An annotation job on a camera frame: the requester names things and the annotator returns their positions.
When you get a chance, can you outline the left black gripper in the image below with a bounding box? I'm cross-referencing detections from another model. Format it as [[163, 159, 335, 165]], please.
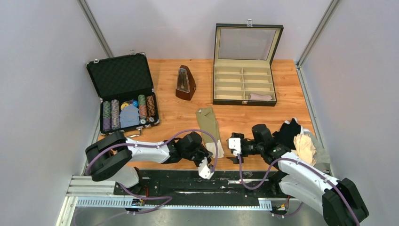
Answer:
[[183, 143, 212, 168]]

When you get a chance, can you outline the orange black chip stack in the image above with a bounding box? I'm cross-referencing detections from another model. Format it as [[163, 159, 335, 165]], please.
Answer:
[[146, 95, 156, 122]]

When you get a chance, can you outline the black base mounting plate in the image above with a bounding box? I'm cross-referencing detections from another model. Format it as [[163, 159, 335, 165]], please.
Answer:
[[129, 169, 288, 207]]

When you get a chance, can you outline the blue playing cards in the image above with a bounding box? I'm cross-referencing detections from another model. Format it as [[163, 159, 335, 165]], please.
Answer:
[[120, 104, 140, 128]]

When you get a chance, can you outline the black underwear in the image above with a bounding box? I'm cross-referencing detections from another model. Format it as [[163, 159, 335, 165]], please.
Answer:
[[272, 118, 303, 150]]

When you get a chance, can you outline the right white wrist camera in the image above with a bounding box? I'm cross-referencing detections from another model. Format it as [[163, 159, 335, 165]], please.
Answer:
[[227, 137, 241, 156]]

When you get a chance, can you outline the green red chip stack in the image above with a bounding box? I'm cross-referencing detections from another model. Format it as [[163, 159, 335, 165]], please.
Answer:
[[138, 94, 148, 124]]

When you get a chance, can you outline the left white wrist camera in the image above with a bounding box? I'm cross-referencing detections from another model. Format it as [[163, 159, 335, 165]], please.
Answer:
[[198, 158, 214, 179]]

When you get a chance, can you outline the purple grey chip stack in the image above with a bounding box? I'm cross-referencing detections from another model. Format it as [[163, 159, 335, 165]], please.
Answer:
[[111, 99, 120, 130]]

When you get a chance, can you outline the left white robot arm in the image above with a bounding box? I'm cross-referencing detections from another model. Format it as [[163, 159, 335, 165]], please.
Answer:
[[85, 129, 216, 194]]

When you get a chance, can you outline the grey cloth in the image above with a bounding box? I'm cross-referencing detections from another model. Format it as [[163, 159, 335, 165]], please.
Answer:
[[304, 131, 331, 172]]

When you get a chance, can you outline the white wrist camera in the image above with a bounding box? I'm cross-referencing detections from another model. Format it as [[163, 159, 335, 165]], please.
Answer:
[[198, 158, 214, 179], [227, 137, 241, 156]]

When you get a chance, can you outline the green purple chip stack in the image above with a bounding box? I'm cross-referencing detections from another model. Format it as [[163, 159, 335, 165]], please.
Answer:
[[103, 101, 112, 132]]

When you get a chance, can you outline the black poker chip case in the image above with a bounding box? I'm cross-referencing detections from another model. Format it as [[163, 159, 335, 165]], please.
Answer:
[[86, 52, 160, 135]]

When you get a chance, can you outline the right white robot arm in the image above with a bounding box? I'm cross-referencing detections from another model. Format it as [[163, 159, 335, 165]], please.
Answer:
[[227, 121, 369, 226]]

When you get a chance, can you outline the olive green white underwear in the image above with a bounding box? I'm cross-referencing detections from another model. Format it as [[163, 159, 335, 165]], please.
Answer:
[[195, 106, 224, 158]]

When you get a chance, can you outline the wooden metronome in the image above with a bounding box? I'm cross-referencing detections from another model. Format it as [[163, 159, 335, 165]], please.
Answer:
[[175, 65, 196, 101]]

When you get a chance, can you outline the yellow dealer chip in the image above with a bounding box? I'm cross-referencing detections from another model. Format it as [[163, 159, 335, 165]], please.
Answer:
[[120, 103, 129, 110]]

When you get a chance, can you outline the pink cloth in box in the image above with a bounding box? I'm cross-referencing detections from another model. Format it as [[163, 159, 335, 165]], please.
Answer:
[[249, 93, 273, 101]]

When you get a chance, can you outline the black compartment display box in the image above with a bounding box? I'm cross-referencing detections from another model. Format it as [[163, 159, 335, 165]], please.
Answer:
[[212, 19, 284, 106]]

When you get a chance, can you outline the aluminium frame rail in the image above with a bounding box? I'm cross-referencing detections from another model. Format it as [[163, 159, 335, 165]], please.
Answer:
[[56, 174, 297, 226]]

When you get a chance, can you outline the beige underwear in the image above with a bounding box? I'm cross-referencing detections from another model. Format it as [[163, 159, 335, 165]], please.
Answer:
[[293, 134, 317, 166]]

